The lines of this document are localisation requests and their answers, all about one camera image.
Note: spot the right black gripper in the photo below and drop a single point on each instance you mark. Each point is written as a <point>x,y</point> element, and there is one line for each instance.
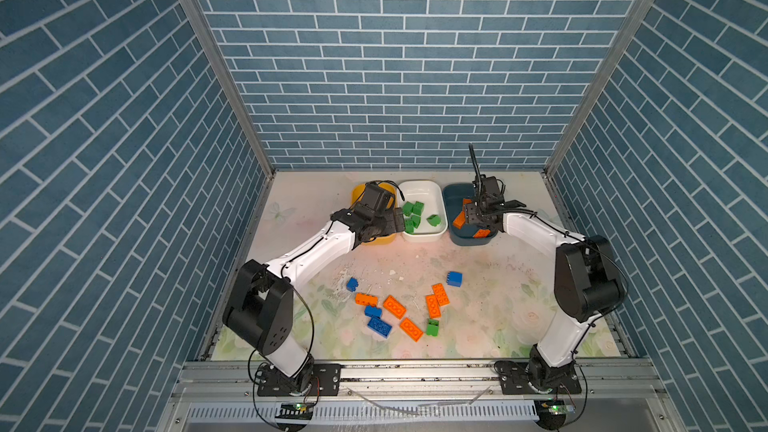
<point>470,208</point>

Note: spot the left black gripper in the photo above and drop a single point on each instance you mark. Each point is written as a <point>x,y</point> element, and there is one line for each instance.
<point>390,224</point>

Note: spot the orange lego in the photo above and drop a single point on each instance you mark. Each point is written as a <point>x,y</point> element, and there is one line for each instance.
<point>440,294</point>
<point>394,307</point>
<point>411,329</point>
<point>366,300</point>
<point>460,220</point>
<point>433,307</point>

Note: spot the small green lego cube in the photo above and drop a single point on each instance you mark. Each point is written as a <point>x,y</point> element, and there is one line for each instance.
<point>418,208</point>

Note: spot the small blue lego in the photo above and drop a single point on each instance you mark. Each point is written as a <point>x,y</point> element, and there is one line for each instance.
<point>373,312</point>
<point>352,285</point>

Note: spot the large blue lego bottom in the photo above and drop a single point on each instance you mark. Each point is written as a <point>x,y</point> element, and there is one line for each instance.
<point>380,327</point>

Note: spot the orange lego bottom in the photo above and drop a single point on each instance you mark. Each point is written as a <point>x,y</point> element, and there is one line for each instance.
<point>411,329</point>

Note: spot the green lego bottom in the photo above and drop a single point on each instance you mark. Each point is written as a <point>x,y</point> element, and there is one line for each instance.
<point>433,327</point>

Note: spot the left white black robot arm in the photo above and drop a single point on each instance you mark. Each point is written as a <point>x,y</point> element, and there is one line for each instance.
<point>260,306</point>

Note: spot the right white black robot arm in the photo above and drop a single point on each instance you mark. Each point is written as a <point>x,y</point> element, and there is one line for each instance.
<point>587,282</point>

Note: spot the yellow plastic container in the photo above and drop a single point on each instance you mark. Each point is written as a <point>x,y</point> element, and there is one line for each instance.
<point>384,234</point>

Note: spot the dark teal plastic container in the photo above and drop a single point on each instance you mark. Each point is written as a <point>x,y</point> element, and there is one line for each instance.
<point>454,197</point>

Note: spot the white plastic container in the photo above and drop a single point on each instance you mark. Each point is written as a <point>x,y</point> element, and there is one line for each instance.
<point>424,211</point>

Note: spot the left circuit board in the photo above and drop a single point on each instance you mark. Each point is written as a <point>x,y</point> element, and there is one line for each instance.
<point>294,411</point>

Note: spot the circuit board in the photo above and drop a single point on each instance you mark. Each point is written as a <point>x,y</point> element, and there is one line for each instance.
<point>294,411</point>
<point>552,415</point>

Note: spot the right circuit board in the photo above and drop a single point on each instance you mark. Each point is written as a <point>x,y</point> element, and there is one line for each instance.
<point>552,415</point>

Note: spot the white vent grille strip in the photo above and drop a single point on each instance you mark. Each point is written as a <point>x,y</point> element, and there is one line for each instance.
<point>358,412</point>

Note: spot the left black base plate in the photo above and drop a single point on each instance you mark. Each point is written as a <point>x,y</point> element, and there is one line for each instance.
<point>311,380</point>

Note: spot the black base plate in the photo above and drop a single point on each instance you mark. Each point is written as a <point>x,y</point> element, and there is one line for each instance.
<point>311,380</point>
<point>521,378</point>

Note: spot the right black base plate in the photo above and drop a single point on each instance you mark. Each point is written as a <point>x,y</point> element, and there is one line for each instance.
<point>521,378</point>

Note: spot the aluminium front rail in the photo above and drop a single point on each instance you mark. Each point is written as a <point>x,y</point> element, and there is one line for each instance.
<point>612,378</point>

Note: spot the right aluminium corner post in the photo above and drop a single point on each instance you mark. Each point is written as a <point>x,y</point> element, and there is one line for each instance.
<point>619,45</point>

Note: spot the aluminium corner post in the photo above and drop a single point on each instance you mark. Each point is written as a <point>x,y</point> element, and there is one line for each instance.
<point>619,45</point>
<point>207,41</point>

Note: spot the left aluminium corner post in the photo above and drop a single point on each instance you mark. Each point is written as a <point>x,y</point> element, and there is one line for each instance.
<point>207,41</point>

